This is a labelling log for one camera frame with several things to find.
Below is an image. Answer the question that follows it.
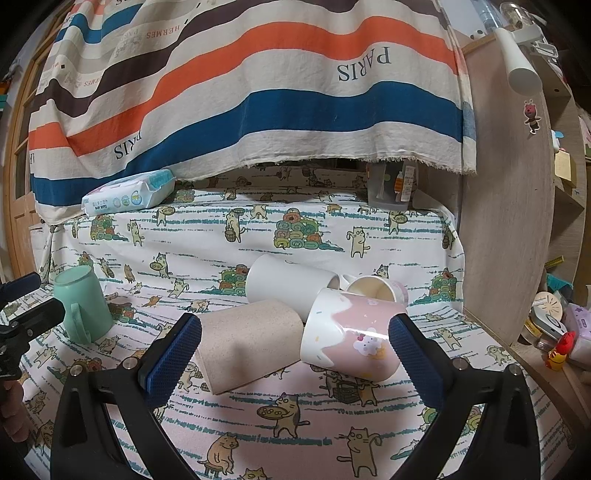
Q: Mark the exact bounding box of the mint green mug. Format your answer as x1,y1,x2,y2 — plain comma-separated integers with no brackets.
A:
53,265,113,345

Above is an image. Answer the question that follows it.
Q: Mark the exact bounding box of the clear plastic bottle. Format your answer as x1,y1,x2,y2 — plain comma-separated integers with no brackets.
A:
472,0,535,33

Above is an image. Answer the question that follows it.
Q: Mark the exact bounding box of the striped Paris cloth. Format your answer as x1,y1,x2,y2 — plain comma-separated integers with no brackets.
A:
28,1,477,224

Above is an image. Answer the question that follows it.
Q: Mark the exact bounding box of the small pink cream cup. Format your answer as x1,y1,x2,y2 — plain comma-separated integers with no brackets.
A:
341,274,409,306

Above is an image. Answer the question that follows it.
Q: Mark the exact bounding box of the person's left hand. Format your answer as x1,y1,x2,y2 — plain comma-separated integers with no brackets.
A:
1,380,31,443

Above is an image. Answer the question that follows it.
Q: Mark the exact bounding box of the wooden door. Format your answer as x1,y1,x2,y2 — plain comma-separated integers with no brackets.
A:
1,1,73,281

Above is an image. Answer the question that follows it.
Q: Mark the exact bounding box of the clear plastic organizer box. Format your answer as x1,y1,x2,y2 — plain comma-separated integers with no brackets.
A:
367,160,419,211

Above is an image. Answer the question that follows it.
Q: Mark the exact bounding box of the white cylindrical cup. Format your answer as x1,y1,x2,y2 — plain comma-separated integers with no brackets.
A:
245,254,339,322

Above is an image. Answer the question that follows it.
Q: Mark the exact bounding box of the beige speckled cup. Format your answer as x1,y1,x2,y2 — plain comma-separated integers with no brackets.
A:
195,300,304,395

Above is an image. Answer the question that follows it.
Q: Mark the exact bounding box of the white clip lamp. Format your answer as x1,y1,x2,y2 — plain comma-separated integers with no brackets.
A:
494,24,559,96

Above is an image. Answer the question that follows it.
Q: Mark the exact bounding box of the wooden curved shelf panel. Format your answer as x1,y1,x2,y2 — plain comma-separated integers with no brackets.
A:
460,35,555,346

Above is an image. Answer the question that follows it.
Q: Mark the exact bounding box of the round beige compact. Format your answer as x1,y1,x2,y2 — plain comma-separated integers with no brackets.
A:
532,292,563,321

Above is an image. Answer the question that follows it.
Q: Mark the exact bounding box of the bear sticker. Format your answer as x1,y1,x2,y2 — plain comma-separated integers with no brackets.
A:
523,99,541,135

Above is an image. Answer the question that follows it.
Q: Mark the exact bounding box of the red yellow toy figure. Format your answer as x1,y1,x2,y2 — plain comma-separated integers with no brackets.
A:
545,331,577,371

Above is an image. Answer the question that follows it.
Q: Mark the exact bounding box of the purple tissue pack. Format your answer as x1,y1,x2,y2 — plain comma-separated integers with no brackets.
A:
564,303,591,367

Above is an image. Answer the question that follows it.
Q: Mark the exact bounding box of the wet wipes pack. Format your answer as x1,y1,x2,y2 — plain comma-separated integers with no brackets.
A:
81,169,176,217

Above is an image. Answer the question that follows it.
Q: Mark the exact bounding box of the pink white cartoon mug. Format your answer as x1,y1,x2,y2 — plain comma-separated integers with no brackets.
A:
301,288,407,382

